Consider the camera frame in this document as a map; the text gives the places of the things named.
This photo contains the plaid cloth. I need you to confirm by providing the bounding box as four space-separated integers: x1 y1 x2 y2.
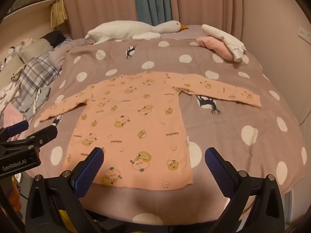
18 52 61 107

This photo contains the grey green pillow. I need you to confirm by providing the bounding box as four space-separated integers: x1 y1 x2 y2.
0 38 54 83

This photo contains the beige tassel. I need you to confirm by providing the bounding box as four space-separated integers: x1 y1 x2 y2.
50 0 68 28

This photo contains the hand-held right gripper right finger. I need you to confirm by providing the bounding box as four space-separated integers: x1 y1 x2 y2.
204 147 285 233

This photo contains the white goose plush toy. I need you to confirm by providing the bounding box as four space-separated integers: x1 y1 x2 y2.
85 20 189 44

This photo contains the white folded cloth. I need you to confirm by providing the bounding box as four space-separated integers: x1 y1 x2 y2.
202 24 247 62

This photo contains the orange cartoon print shirt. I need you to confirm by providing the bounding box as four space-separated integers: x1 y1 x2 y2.
39 71 262 190

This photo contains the white wall socket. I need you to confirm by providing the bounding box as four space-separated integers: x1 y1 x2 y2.
298 26 311 40

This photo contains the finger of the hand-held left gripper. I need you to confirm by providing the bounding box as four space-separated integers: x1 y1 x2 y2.
23 125 58 151
0 120 30 140

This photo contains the pink curtain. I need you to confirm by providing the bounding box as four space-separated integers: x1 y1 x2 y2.
59 0 287 54

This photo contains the teal curtain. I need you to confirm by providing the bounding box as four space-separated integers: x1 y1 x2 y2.
133 0 181 28

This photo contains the dark cloth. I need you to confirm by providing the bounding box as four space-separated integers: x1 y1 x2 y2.
40 30 71 48

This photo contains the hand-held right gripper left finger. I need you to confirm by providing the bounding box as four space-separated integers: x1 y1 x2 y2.
25 147 105 233

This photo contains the mauve polka dot blanket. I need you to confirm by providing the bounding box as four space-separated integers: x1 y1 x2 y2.
24 24 308 226

